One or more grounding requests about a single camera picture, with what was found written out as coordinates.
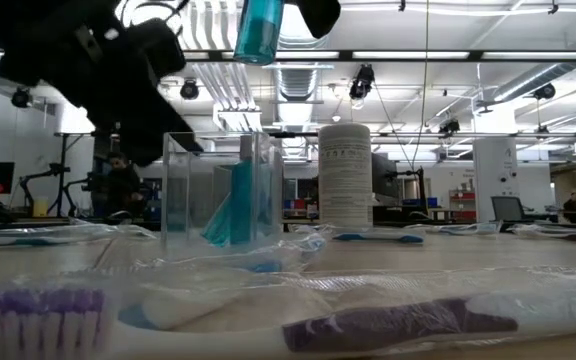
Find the red shelf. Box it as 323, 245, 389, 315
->
448, 188, 477, 223

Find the thin hanging cable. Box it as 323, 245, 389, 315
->
410, 0, 432, 171

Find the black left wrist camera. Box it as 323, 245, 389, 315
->
126, 18, 188, 77

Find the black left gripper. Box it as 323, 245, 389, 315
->
47, 14, 204, 167

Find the clear acrylic organizer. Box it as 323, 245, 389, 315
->
161, 130, 285, 251

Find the grey office chair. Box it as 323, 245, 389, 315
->
490, 195, 530, 225

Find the white cylindrical canister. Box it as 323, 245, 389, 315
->
317, 123, 373, 229

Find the silver ventilation duct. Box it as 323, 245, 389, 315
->
275, 67, 319, 104

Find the black ceiling spotlight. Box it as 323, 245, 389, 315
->
438, 117, 462, 136
10, 86, 33, 109
179, 78, 201, 101
348, 63, 376, 101
533, 82, 557, 101

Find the purple white wrapped toothbrush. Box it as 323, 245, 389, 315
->
0, 267, 576, 360

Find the black tripod stand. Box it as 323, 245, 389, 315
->
53, 132, 75, 219

